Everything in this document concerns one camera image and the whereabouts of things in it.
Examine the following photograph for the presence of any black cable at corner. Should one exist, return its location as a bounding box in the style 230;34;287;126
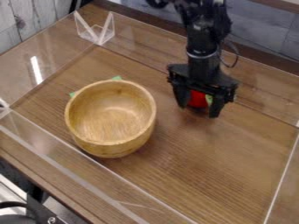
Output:
0;201;40;224

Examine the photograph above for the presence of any red plush fruit green stem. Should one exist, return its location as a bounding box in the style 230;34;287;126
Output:
188;90;212;108

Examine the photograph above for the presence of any clear acrylic tray enclosure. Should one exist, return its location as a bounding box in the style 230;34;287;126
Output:
0;8;299;224

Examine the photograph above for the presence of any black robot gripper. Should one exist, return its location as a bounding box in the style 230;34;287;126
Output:
167;64;239;118

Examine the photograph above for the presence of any green mat under bowl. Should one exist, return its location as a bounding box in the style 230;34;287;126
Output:
70;75;123;98

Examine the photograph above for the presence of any light wooden bowl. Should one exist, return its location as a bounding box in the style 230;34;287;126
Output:
64;80;156;158

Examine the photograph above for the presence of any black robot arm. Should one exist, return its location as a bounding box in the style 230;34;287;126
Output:
146;0;239;118

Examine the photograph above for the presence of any black metal bracket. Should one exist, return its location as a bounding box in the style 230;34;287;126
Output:
27;195;68;224

